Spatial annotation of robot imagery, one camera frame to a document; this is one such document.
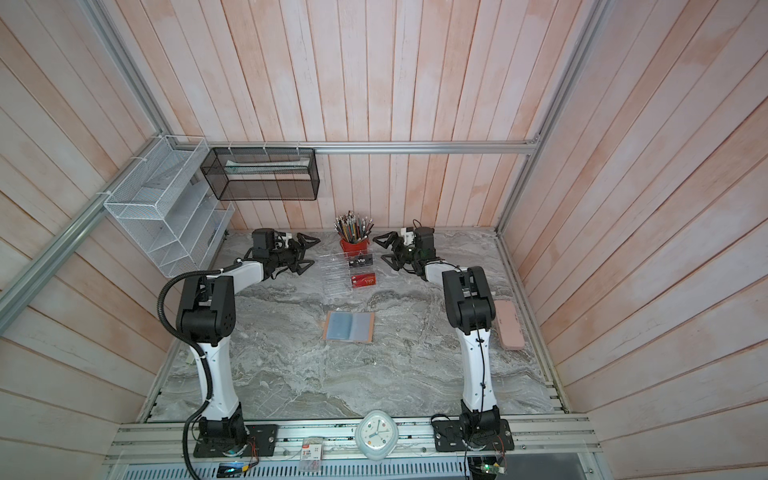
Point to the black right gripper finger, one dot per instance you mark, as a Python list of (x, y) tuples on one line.
[(386, 240), (392, 261)]

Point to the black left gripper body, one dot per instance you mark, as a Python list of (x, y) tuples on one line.
[(285, 256)]

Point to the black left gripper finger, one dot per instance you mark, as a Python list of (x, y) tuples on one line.
[(301, 266), (306, 241)]

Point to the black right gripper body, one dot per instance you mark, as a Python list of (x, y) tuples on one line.
[(412, 256)]

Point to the red credit card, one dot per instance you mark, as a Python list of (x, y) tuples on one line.
[(363, 280)]

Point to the pink card holder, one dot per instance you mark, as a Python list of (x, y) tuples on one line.
[(350, 327)]

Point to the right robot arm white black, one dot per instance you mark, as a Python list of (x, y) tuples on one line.
[(470, 311)]

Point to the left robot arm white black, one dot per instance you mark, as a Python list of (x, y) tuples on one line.
[(206, 318)]

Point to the red pencil cup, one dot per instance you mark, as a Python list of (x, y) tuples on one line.
[(354, 249)]

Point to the bundle of coloured pencils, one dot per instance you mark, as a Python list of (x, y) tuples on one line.
[(353, 228)]

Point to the clear acrylic organizer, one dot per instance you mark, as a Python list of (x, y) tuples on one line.
[(336, 274)]

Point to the pink case on table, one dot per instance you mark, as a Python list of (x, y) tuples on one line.
[(508, 326)]

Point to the white analog clock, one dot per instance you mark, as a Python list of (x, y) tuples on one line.
[(376, 435)]

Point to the small red white box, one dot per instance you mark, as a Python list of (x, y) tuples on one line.
[(310, 458)]

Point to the left blue circuit board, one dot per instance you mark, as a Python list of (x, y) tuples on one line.
[(230, 470)]

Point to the green circuit board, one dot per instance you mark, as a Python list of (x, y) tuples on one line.
[(484, 468)]

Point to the black wire mesh basket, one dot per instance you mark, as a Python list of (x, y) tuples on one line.
[(262, 173)]

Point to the white wire mesh shelf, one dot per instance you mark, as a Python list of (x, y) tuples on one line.
[(168, 208)]

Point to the aluminium frame rail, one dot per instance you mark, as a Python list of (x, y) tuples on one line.
[(393, 147)]

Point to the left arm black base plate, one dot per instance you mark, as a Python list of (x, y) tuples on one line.
[(234, 443)]

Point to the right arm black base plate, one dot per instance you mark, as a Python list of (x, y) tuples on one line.
[(449, 436)]

